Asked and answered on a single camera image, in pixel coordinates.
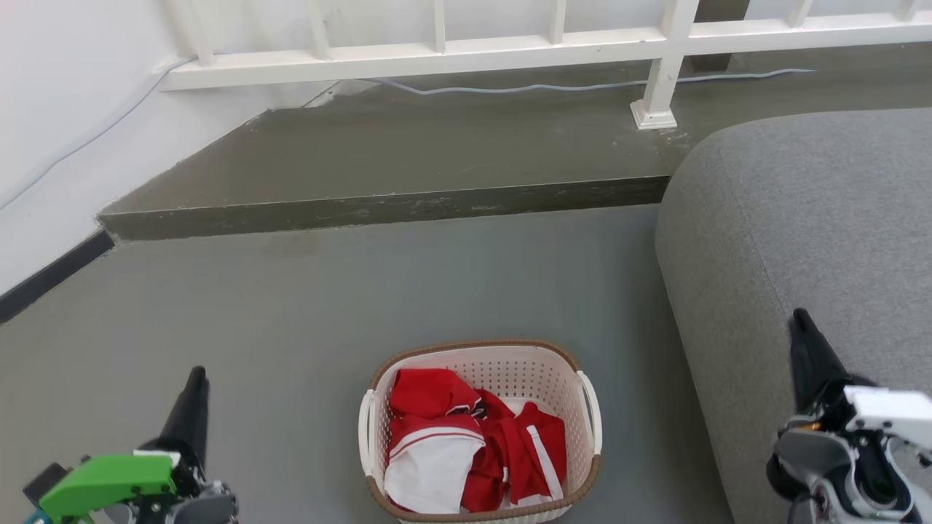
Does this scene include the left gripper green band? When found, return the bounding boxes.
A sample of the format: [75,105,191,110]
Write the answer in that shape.
[22,366,239,524]

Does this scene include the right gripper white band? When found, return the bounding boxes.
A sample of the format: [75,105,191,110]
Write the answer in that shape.
[766,308,932,524]

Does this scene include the white perforated plastic laundry basket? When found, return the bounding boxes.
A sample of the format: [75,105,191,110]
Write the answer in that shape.
[358,338,604,524]

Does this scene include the grey fabric sofa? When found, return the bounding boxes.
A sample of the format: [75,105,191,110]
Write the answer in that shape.
[654,108,932,524]

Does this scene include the black baseboard strip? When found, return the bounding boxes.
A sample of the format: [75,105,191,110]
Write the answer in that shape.
[0,229,117,325]

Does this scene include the red and white jersey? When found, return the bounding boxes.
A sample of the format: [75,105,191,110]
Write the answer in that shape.
[383,368,487,515]

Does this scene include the red garment with white stripe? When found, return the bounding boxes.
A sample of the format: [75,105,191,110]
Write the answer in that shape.
[461,389,568,512]

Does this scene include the raised grey concrete step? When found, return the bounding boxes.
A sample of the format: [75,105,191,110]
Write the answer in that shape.
[96,44,932,242]

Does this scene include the white wooden railing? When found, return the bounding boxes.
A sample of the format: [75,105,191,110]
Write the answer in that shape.
[157,0,932,131]

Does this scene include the grey cable on wall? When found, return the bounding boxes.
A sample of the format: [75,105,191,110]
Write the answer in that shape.
[0,56,199,212]

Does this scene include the light grey floor cable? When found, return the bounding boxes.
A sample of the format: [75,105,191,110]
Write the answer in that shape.
[362,68,818,97]

